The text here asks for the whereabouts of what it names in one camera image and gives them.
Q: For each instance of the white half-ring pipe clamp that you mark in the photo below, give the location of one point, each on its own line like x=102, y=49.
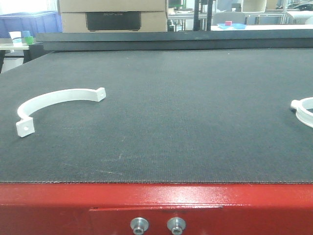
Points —
x=26, y=127

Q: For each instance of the white PVC pipe fitting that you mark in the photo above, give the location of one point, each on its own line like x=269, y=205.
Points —
x=302, y=112

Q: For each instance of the dark grey table mat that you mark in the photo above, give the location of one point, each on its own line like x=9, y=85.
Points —
x=203, y=116

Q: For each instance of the left silver bolt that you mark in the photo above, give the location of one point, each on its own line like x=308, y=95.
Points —
x=139, y=225

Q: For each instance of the silver bolt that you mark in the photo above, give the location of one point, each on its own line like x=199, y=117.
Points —
x=176, y=225
x=139, y=225

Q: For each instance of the right silver bolt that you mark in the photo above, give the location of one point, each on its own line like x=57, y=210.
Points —
x=176, y=225

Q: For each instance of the blue tray with red cube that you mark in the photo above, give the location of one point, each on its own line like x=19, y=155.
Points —
x=230, y=25

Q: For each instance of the blue plastic crate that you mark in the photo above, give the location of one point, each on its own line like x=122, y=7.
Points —
x=35, y=22

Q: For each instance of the green plastic cup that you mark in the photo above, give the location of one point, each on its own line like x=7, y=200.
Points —
x=29, y=40

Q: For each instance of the white paper cup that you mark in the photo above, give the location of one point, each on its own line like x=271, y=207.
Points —
x=16, y=37

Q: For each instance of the red metal table frame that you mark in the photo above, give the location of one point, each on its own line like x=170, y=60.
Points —
x=108, y=209

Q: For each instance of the cardboard box with handle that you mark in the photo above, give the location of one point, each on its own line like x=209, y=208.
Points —
x=81, y=16

